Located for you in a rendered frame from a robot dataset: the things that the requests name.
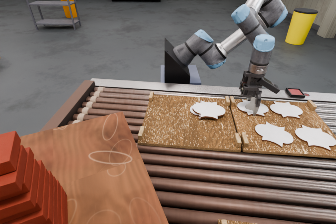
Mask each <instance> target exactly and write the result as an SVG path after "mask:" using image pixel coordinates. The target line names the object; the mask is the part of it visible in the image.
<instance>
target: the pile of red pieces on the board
mask: <svg viewBox="0 0 336 224"><path fill-rule="evenodd" d="M21 141H22V140H21V139H20V137H19V135H18V133H17V132H16V131H12V132H8V133H4V134H0V224H68V196H67V194H66V192H65V191H64V189H63V187H62V186H61V184H60V182H59V181H58V180H56V178H55V177H54V176H53V174H52V172H51V171H50V170H49V171H47V169H46V168H45V165H44V164H43V162H42V160H39V161H37V160H36V159H34V156H35V155H34V153H33V151H32V150H31V148H30V147H28V148H24V146H23V145H21Z"/></svg>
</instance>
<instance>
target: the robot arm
mask: <svg viewBox="0 0 336 224"><path fill-rule="evenodd" d="M287 15H288V11H287V9H286V6H285V5H284V4H283V2H282V1H281V0H248V1H247V2H246V4H243V5H242V6H240V7H239V8H238V9H237V10H235V11H234V12H233V14H232V15H231V17H232V19H233V20H234V22H235V24H237V26H238V27H239V30H237V31H236V32H235V33H233V34H232V35H231V36H230V37H228V38H227V39H226V40H224V41H223V42H222V43H217V44H215V45H214V44H213V42H214V40H213V39H212V38H211V37H210V36H209V35H208V34H207V33H206V32H205V31H203V30H199V31H198V32H196V33H195V34H194V35H193V36H192V37H191V38H190V39H188V40H187V41H186V42H185V43H184V44H181V45H179V46H177V47H175V48H174V49H173V52H174V54H175V55H176V57H177V58H178V59H179V60H180V62H181V63H182V64H183V65H185V66H186V67H188V66H189V65H190V64H191V62H192V61H193V59H194V58H195V57H196V56H197V55H199V56H200V57H201V59H202V60H203V61H204V62H205V63H206V65H207V66H208V67H209V68H210V69H212V70H213V69H217V68H219V67H221V66H222V65H223V64H225V62H226V59H227V58H228V55H229V54H230V53H231V52H232V51H234V50H235V49H236V48H238V47H239V46H240V45H242V44H243V43H244V42H246V41H247V40H248V41H249V42H250V43H251V45H252V55H251V59H250V64H249V68H248V70H245V71H244V74H243V78H242V80H241V82H240V87H239V89H240V92H241V96H242V97H243V98H248V99H247V101H250V103H249V104H247V105H246V106H245V108H246V109H248V110H251V111H254V112H253V116H254V117H255V116H256V114H257V113H258V111H259V108H260V105H261V101H262V91H263V88H262V86H264V87H265V88H267V89H268V90H270V91H271V92H273V93H275V94H278V93H279V92H280V89H279V87H278V86H277V85H276V84H274V83H272V82H271V81H269V80H268V79H266V78H265V76H266V73H267V70H268V67H269V63H270V59H271V56H272V52H273V49H274V47H275V41H276V39H275V38H274V37H273V36H271V35H269V34H268V33H267V32H266V31H265V30H264V29H268V28H271V29H272V28H275V27H276V26H278V25H279V24H280V23H281V22H282V21H283V20H284V19H285V18H286V17H287ZM255 96H256V98H255Z"/></svg>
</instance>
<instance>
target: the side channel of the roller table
mask: <svg viewBox="0 0 336 224"><path fill-rule="evenodd" d="M95 87H96V84H95V81H92V80H85V81H84V82H83V83H82V84H81V85H80V87H79V88H78V89H77V90H76V91H75V92H74V93H73V95H72V96H71V97H70V98H69V99H68V100H67V101H66V102H65V104H64V105H63V106H62V107H61V108H60V109H59V110H58V111H57V113H56V114H55V115H54V116H53V117H52V118H51V119H50V121H49V122H48V123H47V124H46V125H45V126H44V127H43V128H42V130H41V131H40V132H43V131H47V130H51V129H55V128H59V127H63V126H67V125H68V122H69V121H73V116H74V115H75V114H78V109H79V108H82V105H83V103H84V102H87V97H90V95H91V92H94V88H95Z"/></svg>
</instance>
